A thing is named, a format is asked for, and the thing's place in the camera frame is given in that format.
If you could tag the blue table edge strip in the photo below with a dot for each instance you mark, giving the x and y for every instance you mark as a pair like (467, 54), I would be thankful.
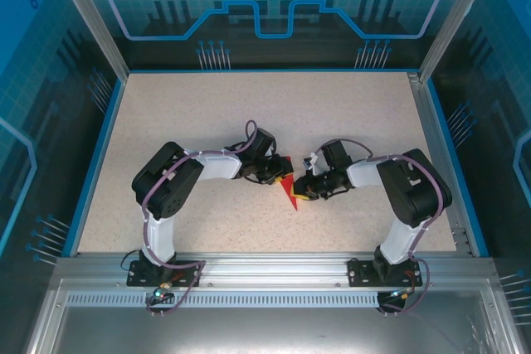
(456, 163)
(97, 167)

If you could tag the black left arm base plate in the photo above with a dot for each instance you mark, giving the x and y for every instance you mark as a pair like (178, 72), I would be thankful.
(141, 275)

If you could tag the red cloth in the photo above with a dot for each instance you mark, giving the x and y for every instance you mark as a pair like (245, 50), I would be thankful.
(288, 188)

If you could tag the grey metal tray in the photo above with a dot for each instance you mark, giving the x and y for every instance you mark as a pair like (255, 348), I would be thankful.
(265, 329)

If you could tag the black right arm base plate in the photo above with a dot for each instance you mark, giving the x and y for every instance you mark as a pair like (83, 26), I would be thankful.
(361, 273)

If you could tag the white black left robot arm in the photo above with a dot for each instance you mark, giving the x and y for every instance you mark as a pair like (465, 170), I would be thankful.
(159, 238)

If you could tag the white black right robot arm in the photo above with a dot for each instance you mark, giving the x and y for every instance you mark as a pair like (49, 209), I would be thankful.
(398, 242)

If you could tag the aluminium front frame beam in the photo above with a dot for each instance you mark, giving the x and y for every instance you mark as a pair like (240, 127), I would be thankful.
(274, 271)

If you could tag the aluminium side rail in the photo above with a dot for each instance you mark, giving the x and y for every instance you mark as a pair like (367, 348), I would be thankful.
(435, 155)

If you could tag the aluminium frame post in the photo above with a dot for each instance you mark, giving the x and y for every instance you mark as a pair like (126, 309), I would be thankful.
(95, 26)
(452, 18)

